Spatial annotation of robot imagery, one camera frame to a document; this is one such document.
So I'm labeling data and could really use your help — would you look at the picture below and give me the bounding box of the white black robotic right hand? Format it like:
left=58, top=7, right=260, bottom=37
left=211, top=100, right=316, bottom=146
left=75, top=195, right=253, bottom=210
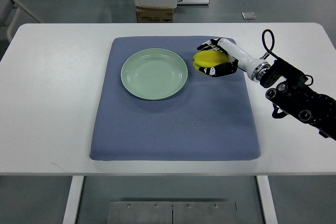
left=197, top=38, right=270, bottom=81

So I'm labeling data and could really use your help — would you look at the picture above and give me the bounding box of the yellow starfruit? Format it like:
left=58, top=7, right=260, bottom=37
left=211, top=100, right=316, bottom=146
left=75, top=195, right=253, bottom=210
left=193, top=50, right=230, bottom=74

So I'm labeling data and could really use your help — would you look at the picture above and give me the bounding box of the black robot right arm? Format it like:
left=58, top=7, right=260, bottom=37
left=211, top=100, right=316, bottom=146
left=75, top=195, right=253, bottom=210
left=258, top=29, right=335, bottom=139

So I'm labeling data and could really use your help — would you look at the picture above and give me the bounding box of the small grey floor plate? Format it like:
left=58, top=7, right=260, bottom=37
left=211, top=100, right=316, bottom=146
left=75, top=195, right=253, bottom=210
left=242, top=12, right=256, bottom=20

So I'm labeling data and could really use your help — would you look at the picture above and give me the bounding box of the light green plate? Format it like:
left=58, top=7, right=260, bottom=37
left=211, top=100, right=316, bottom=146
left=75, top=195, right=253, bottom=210
left=120, top=48, right=188, bottom=100

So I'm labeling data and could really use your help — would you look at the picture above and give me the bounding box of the blue textured mat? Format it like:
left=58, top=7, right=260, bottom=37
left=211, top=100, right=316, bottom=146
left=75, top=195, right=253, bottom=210
left=90, top=36, right=260, bottom=161

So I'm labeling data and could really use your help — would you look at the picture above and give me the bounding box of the cardboard box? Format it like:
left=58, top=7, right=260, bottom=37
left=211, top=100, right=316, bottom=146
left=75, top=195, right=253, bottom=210
left=136, top=7, right=174, bottom=23

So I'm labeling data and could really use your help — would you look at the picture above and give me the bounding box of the white table leg right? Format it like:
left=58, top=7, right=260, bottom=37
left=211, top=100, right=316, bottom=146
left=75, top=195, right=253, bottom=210
left=256, top=175, right=278, bottom=224

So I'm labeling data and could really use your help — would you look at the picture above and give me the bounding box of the white table leg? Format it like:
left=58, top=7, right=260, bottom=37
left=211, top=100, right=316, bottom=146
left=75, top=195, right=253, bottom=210
left=62, top=176, right=84, bottom=224
left=256, top=175, right=278, bottom=224

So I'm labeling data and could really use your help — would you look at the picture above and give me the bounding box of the white table leg left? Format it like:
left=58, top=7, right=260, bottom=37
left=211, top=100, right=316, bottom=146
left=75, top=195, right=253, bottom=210
left=62, top=176, right=84, bottom=224

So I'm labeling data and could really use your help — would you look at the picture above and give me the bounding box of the white floor rail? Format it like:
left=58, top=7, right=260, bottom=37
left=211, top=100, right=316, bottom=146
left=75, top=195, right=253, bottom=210
left=177, top=0, right=209, bottom=5

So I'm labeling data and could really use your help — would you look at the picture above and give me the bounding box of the white chair frame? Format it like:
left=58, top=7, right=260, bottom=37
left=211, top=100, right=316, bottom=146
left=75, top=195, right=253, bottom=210
left=1, top=0, right=43, bottom=43

